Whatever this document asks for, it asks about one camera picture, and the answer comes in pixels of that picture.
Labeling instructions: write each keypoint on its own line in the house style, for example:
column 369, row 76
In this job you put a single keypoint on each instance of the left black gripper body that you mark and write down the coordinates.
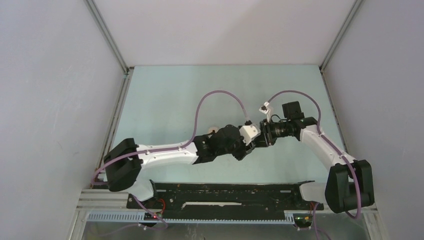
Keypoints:
column 238, row 148

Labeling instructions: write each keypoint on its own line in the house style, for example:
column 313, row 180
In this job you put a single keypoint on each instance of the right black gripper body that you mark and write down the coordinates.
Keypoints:
column 266, row 128

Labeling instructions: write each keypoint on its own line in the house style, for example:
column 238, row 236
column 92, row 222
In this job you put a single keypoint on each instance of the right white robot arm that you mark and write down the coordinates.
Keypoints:
column 349, row 184

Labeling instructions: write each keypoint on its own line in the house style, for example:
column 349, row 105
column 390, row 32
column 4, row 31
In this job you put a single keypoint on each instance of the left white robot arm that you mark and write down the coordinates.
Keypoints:
column 126, row 161

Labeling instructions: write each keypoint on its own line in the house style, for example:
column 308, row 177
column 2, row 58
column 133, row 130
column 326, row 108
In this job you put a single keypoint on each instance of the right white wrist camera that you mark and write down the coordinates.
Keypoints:
column 267, row 110

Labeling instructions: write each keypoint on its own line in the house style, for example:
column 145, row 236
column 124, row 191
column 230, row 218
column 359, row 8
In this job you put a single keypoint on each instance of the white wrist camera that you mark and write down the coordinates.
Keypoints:
column 249, row 133
column 267, row 110

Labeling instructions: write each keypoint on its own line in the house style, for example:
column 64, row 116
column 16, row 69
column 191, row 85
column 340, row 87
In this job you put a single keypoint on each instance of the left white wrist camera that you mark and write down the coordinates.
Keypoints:
column 249, row 133

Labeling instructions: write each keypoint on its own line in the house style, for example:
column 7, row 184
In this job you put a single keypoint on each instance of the black mounting base rail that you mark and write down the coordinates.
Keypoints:
column 229, row 203

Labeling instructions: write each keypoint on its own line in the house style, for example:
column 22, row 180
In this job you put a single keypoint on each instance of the right aluminium frame post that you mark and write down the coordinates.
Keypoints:
column 355, row 8

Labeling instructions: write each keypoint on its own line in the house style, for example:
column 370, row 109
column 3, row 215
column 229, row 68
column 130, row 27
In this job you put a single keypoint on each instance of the aluminium frame post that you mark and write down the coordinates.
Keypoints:
column 106, row 33
column 355, row 8

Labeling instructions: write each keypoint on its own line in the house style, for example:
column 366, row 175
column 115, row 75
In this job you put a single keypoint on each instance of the left aluminium frame post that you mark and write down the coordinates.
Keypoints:
column 106, row 33

